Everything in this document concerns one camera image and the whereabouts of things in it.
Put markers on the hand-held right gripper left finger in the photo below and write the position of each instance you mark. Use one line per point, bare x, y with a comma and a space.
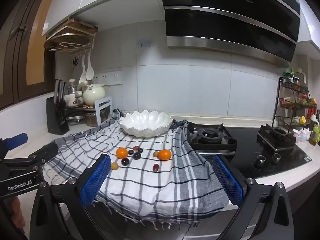
96, 180

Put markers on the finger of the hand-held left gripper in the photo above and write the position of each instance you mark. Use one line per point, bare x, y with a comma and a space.
47, 151
16, 138

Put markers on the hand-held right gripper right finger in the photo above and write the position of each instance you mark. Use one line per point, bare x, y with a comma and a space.
228, 180

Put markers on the tan longan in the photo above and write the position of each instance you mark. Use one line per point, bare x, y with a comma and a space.
114, 166
155, 154

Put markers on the orange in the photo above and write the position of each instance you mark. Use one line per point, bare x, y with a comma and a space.
164, 154
122, 152

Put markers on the red jujube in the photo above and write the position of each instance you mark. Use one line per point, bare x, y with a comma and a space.
135, 147
156, 167

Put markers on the white scalloped bowl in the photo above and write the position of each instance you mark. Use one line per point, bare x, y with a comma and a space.
145, 125

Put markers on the person's left hand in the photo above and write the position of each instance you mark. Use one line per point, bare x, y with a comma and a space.
16, 212

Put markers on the black glass gas hob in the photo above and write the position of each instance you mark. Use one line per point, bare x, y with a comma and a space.
247, 155

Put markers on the black knife block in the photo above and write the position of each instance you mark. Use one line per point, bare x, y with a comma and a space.
57, 117

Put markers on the steel stove knob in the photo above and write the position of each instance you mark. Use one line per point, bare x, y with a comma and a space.
276, 158
261, 159

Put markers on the steel tray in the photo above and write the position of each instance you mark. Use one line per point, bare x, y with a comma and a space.
75, 121

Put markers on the grey checked kitchen cloth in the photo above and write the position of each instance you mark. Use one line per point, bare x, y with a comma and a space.
140, 187

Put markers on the black stove burner grate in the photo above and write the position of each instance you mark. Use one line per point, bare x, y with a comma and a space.
211, 136
276, 135

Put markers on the glass jar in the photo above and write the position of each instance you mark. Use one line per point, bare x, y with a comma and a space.
92, 120

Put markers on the white enamel pot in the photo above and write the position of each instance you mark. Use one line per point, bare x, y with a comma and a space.
74, 100

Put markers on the white metal rack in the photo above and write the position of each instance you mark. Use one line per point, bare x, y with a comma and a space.
98, 105

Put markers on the cream ceramic teapot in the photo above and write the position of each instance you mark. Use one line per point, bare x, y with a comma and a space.
93, 95

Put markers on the hanging white spoons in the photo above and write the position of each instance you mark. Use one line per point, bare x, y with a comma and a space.
82, 76

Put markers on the yellow lid jar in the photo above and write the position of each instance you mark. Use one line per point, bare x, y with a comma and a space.
302, 120

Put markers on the red sauce bottle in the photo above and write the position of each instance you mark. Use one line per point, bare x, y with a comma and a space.
311, 112

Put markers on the round wooden cutting board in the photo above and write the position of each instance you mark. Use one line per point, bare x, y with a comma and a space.
65, 42

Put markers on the green cap bottle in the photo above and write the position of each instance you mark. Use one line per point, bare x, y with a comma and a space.
288, 76

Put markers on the white plastic jug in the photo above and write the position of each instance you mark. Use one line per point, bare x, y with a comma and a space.
300, 76

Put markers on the rectangular wooden cutting board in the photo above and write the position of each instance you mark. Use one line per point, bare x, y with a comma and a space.
80, 26

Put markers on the black range hood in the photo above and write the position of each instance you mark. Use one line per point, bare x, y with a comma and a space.
230, 22

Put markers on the brown wooden window frame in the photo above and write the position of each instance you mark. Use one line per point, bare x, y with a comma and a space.
20, 55

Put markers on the white wall socket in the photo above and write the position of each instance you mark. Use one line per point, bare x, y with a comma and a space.
107, 78
98, 78
116, 77

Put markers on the white wall rack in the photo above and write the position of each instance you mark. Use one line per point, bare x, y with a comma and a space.
91, 43

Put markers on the clear wall hook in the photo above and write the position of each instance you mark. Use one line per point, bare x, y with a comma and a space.
144, 42

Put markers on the white wall cabinet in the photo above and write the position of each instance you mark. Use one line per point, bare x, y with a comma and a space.
100, 0
308, 30

